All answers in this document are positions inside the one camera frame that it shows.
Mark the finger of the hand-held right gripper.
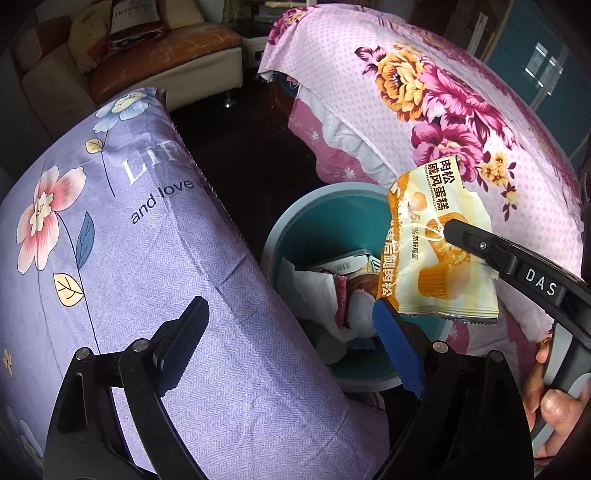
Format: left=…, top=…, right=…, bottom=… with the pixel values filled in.
left=442, top=219, right=520, bottom=282

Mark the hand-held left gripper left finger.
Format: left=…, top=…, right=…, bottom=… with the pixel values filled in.
left=44, top=295, right=211, bottom=480

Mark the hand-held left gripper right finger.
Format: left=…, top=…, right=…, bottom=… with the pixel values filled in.
left=372, top=299, right=534, bottom=480

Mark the orange cake wrapper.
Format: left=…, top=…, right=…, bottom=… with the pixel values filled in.
left=375, top=156, right=502, bottom=326

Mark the white tissue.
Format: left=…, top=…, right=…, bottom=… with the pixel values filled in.
left=277, top=258, right=375, bottom=342

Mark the teal trash bin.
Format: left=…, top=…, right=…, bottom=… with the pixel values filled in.
left=259, top=182, right=453, bottom=393

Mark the person's right hand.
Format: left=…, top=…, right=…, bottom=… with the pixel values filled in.
left=522, top=339, right=591, bottom=460

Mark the purple floral bed sheet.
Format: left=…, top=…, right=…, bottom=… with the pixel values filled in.
left=0, top=88, right=393, bottom=480

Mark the teal wooden door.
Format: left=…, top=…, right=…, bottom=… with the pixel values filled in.
left=480, top=0, right=591, bottom=167

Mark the rose pink quilt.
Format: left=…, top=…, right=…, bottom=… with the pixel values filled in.
left=288, top=99, right=416, bottom=185

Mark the pink floral blanket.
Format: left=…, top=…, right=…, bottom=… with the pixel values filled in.
left=256, top=4, right=585, bottom=365

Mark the beige brown leather sofa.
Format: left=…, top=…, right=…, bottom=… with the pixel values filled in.
left=11, top=0, right=245, bottom=121

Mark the white low cabinet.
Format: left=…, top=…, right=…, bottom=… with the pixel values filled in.
left=242, top=34, right=273, bottom=65

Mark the red printed bag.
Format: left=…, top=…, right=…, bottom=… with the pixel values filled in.
left=108, top=0, right=167, bottom=49

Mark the yellow cushion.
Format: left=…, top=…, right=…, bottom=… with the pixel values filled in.
left=69, top=0, right=116, bottom=75

